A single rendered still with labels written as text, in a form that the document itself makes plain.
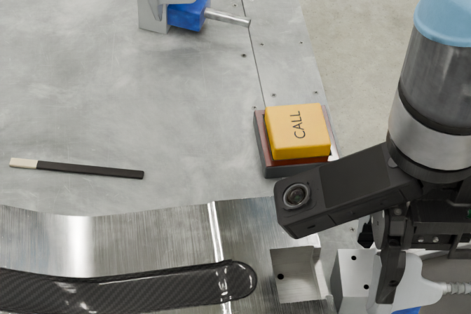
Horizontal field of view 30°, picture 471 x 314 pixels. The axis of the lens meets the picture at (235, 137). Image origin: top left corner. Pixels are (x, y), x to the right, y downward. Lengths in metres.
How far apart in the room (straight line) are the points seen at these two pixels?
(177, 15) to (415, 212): 0.46
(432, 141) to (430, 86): 0.05
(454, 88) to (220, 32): 0.54
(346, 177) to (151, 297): 0.19
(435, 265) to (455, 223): 0.92
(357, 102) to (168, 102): 1.16
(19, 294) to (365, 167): 0.29
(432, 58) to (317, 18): 1.74
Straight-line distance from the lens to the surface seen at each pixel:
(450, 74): 0.56
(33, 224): 0.77
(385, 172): 0.67
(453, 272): 1.61
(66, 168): 0.93
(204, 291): 0.75
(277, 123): 0.92
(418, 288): 0.76
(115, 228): 0.78
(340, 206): 0.67
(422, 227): 0.69
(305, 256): 0.78
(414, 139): 0.62
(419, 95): 0.59
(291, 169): 0.91
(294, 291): 0.78
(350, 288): 0.80
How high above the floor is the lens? 1.53
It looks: 50 degrees down
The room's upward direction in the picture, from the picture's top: 4 degrees clockwise
